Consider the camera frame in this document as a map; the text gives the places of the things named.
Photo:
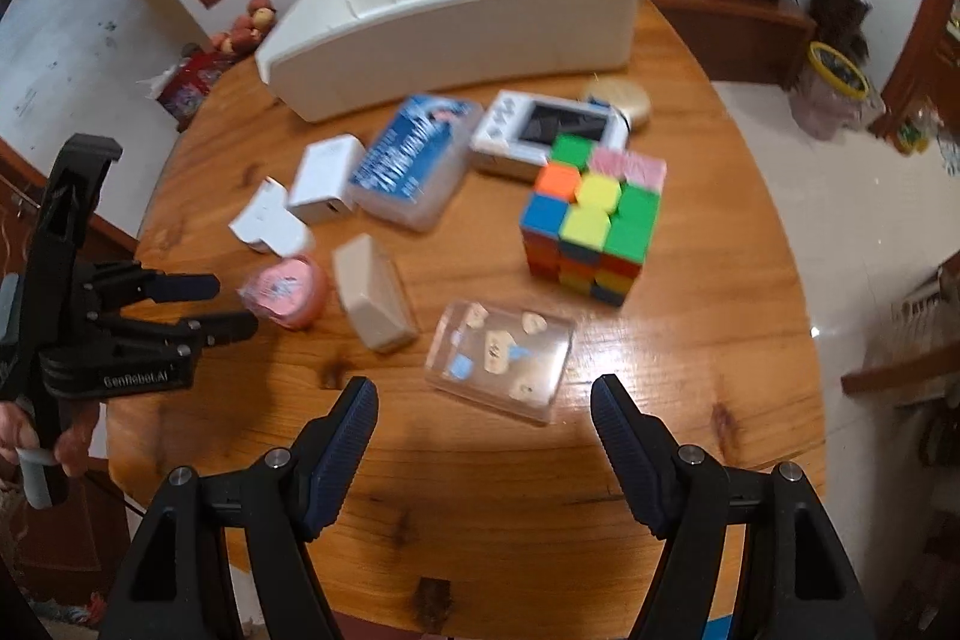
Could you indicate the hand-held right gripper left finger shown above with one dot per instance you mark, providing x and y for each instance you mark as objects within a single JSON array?
[{"x": 349, "y": 452}]

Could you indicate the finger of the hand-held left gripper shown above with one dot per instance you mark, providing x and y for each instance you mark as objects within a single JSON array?
[
  {"x": 184, "y": 287},
  {"x": 221, "y": 326}
]

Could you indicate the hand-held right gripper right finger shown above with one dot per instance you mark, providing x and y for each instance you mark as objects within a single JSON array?
[{"x": 626, "y": 452}]

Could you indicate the pink round box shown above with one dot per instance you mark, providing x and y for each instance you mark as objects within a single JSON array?
[{"x": 289, "y": 291}]

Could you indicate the clear plastic box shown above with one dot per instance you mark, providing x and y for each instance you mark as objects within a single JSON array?
[{"x": 499, "y": 359}]

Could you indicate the white charger block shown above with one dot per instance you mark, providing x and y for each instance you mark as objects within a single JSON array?
[{"x": 322, "y": 175}]

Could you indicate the colourful puzzle cube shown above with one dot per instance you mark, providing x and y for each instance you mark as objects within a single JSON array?
[{"x": 585, "y": 227}]

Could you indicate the clear box with blue label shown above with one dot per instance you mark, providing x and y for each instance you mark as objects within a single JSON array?
[{"x": 412, "y": 160}]

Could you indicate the white digital camera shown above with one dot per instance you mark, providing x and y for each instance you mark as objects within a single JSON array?
[{"x": 510, "y": 134}]

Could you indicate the white plastic storage bin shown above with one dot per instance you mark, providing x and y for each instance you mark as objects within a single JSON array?
[{"x": 450, "y": 10}]

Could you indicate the person's left hand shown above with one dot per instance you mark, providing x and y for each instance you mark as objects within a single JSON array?
[{"x": 75, "y": 445}]

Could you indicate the white folded plug adapter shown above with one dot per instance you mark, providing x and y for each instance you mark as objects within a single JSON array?
[{"x": 270, "y": 224}]

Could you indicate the beige rectangular box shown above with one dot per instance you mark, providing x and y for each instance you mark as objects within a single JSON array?
[{"x": 371, "y": 295}]

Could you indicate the red gift box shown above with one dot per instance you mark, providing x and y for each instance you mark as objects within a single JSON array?
[{"x": 191, "y": 85}]

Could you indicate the stuffed fruit toy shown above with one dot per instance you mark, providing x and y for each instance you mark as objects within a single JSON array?
[{"x": 251, "y": 27}]

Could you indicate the round wooden brush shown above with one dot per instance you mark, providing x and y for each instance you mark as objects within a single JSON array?
[{"x": 622, "y": 99}]

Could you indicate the yellow-rimmed plastic bin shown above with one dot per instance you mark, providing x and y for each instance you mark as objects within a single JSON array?
[{"x": 832, "y": 85}]

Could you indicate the wooden television cabinet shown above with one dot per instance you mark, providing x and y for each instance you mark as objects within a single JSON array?
[{"x": 735, "y": 21}]

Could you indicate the wooden door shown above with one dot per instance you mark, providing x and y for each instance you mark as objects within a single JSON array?
[{"x": 919, "y": 63}]

